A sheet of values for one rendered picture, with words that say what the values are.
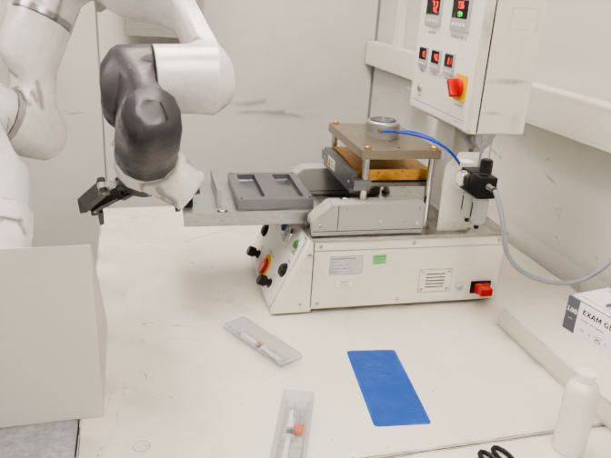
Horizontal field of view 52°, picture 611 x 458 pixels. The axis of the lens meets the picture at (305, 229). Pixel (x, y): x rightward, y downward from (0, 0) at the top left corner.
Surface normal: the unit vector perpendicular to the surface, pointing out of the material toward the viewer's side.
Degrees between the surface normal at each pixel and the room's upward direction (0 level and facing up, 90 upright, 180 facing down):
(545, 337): 0
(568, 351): 0
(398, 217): 90
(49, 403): 90
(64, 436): 0
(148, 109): 61
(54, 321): 90
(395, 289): 90
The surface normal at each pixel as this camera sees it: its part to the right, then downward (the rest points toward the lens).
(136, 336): 0.06, -0.93
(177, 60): 0.25, -0.36
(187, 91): 0.27, 0.68
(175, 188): 0.49, -0.04
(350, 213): 0.22, 0.36
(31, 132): 0.71, 0.36
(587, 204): -0.96, 0.04
